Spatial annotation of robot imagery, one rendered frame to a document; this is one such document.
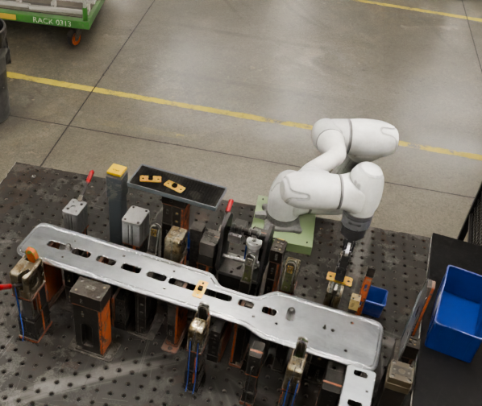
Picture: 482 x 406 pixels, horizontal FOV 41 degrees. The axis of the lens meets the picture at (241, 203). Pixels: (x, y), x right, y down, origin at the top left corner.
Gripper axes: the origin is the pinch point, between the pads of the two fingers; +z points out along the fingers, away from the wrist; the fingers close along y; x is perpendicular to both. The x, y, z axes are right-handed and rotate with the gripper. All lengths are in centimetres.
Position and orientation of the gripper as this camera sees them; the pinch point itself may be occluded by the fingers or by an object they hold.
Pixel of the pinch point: (341, 270)
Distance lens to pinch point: 211.3
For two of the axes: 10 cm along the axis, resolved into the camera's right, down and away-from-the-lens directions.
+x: 9.5, 2.6, -1.7
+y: -3.0, 5.9, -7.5
